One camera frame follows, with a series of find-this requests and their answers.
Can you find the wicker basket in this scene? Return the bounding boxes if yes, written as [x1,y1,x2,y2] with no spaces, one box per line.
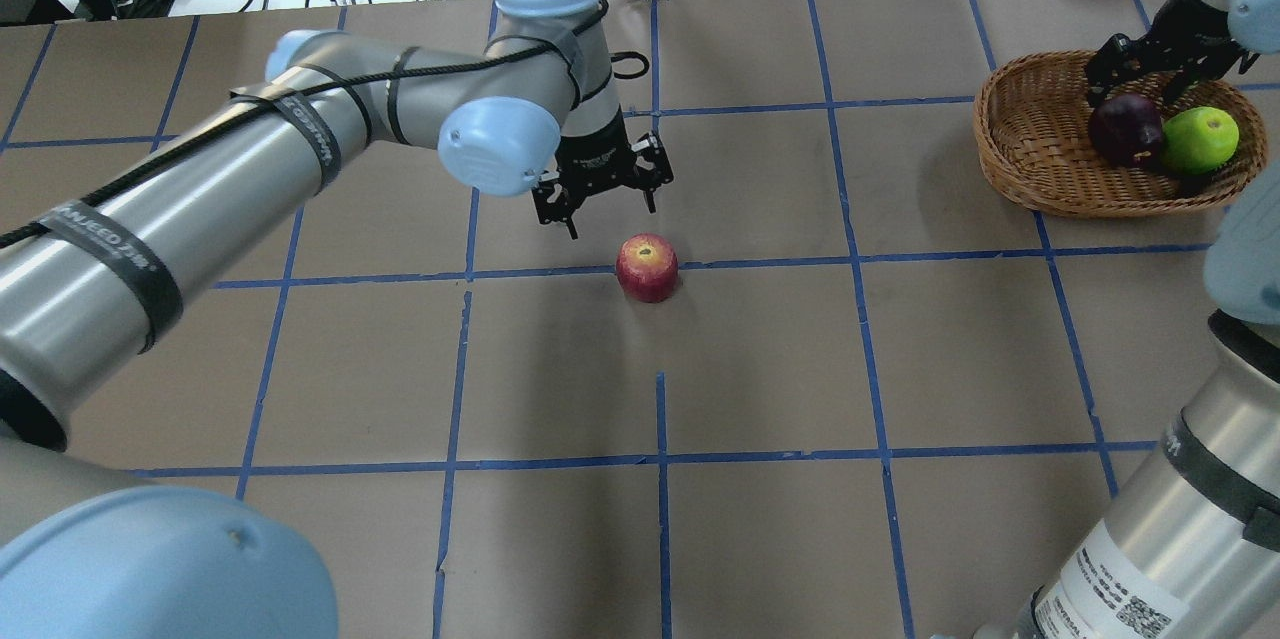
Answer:
[973,50,1270,219]

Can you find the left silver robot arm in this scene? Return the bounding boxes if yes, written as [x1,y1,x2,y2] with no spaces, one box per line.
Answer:
[1,0,673,638]

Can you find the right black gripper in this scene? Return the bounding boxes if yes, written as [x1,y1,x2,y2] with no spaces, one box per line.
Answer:
[1084,0,1256,109]

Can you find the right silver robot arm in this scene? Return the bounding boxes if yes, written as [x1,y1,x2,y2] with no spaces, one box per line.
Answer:
[973,0,1279,638]

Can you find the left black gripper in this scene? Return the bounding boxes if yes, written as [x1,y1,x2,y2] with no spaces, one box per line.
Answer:
[532,111,675,241]

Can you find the dark red apple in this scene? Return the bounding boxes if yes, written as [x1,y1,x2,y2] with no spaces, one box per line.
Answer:
[1087,93,1165,169]

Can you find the green apple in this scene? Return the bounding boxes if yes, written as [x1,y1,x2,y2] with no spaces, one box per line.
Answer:
[1160,106,1240,177]

